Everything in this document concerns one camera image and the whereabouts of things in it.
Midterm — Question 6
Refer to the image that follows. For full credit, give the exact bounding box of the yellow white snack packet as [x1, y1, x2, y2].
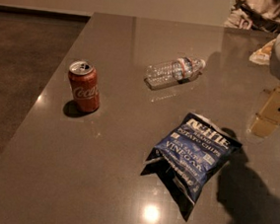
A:
[249, 39, 276, 66]

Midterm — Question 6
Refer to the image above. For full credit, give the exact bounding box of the clear plastic water bottle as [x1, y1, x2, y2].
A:
[144, 57, 206, 91]

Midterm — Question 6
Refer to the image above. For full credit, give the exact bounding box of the blue kettle chips bag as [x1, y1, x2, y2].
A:
[141, 112, 242, 221]

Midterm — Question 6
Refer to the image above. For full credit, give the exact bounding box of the red coke can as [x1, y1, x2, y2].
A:
[68, 60, 100, 112]

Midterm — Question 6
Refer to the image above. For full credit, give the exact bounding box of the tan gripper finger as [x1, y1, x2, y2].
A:
[249, 86, 280, 138]

